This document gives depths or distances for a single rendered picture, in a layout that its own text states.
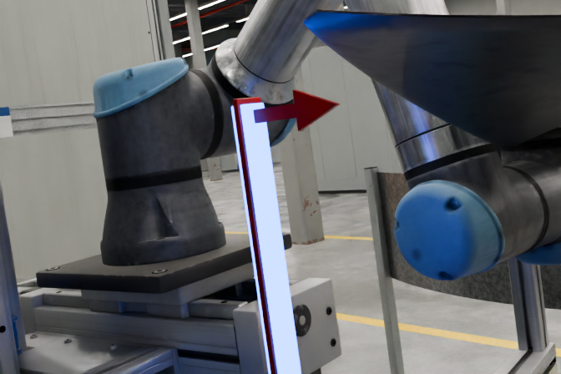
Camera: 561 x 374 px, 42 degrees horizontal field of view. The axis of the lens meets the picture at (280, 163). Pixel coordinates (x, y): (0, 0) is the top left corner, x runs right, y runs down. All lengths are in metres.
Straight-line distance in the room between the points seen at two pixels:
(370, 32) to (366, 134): 10.43
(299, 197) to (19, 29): 5.13
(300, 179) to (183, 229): 6.19
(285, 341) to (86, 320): 0.52
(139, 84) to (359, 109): 9.98
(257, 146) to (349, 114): 10.52
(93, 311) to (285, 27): 0.42
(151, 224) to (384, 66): 0.53
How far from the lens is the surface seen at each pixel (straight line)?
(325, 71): 11.23
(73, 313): 0.98
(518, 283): 0.95
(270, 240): 0.45
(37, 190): 2.14
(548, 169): 0.66
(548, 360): 0.97
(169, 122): 0.86
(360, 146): 10.86
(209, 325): 0.79
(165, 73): 0.86
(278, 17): 0.86
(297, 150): 7.01
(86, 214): 2.24
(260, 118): 0.44
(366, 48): 0.34
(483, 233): 0.55
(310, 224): 7.10
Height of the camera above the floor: 1.17
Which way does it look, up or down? 3 degrees down
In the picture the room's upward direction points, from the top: 8 degrees counter-clockwise
